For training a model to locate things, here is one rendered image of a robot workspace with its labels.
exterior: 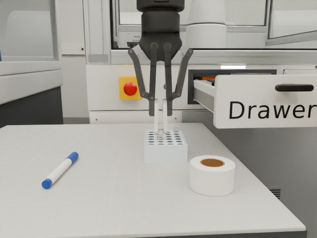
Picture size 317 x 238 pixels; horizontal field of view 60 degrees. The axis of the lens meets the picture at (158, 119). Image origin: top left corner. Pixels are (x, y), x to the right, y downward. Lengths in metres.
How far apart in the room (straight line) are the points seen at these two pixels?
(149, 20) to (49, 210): 0.36
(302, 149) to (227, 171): 0.69
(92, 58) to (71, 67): 3.50
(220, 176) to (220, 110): 0.20
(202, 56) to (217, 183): 0.56
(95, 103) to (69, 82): 3.52
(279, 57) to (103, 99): 0.59
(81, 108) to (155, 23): 3.93
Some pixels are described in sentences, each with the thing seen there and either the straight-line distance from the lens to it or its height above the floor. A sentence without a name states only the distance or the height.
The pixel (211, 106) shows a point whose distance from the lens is 0.68.
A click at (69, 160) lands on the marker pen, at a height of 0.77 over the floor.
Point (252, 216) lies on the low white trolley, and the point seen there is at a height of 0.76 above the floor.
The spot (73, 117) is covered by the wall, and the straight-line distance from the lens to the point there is 4.47.
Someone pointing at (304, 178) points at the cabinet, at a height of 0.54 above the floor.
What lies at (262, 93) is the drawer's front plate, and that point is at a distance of 0.61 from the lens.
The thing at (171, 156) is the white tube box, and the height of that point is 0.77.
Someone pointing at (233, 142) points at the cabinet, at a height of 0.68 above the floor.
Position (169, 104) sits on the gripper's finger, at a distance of 0.56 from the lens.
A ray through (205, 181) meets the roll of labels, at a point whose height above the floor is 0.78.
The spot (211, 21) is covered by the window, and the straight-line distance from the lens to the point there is 0.94.
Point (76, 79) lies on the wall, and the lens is 4.38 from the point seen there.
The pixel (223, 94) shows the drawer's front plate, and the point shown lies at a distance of 0.58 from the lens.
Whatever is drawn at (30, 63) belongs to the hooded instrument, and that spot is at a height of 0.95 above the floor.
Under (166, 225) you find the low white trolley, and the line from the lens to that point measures 0.36.
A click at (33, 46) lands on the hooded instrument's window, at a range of 1.51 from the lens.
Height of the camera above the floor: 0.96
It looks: 12 degrees down
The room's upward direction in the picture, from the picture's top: straight up
